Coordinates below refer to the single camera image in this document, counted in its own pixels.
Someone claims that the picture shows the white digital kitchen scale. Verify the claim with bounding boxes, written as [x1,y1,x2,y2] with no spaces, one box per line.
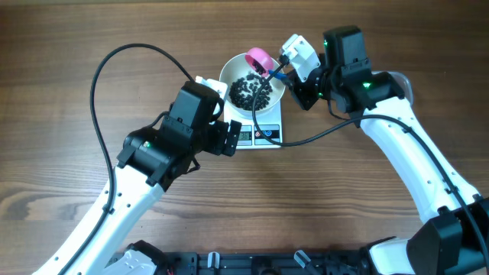
[224,102,283,150]

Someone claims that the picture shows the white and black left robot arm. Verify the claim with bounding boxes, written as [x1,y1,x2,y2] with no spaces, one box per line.
[37,77,241,274]

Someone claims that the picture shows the pink scoop with blue handle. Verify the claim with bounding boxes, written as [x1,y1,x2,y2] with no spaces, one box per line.
[244,47,281,78]

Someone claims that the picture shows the black beans in bowl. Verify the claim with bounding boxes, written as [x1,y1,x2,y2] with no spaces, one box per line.
[229,73,273,111]

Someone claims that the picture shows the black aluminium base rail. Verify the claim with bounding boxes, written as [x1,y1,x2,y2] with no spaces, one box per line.
[102,250,383,275]

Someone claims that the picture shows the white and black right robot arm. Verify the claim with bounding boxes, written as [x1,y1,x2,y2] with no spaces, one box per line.
[280,26,488,274]

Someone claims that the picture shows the clear plastic container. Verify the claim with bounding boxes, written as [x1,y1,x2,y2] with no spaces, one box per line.
[368,71,413,105]

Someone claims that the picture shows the white bowl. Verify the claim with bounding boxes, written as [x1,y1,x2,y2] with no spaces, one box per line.
[219,53,286,117]

